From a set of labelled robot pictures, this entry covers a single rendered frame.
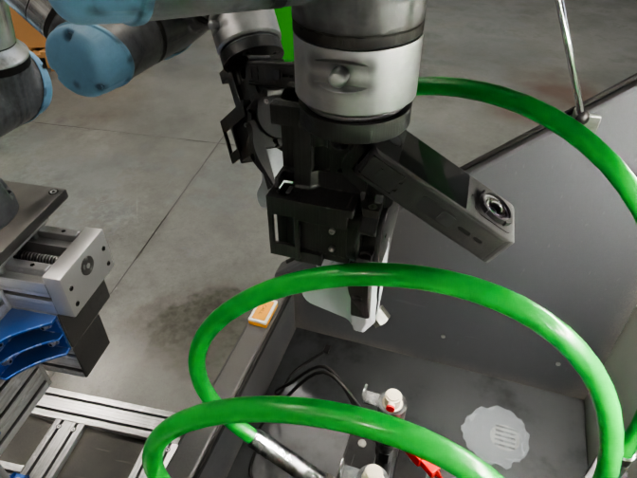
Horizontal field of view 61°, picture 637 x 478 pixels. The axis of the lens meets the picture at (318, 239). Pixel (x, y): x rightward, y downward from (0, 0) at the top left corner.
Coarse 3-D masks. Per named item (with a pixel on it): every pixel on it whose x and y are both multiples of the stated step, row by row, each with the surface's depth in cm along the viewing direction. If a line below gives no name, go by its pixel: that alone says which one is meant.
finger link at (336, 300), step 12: (336, 264) 40; (336, 288) 42; (372, 288) 39; (312, 300) 44; (324, 300) 43; (336, 300) 43; (348, 300) 42; (372, 300) 41; (336, 312) 44; (348, 312) 43; (372, 312) 42; (360, 324) 43; (372, 324) 45
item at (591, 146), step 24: (456, 96) 39; (480, 96) 38; (504, 96) 37; (528, 96) 36; (552, 120) 36; (576, 120) 35; (576, 144) 35; (600, 144) 35; (600, 168) 35; (624, 168) 34; (624, 192) 35; (624, 456) 46
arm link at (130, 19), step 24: (48, 0) 24; (72, 0) 23; (96, 0) 24; (120, 0) 24; (144, 0) 24; (168, 0) 25; (192, 0) 25; (216, 0) 25; (240, 0) 26; (264, 0) 26; (96, 24) 26; (144, 24) 26
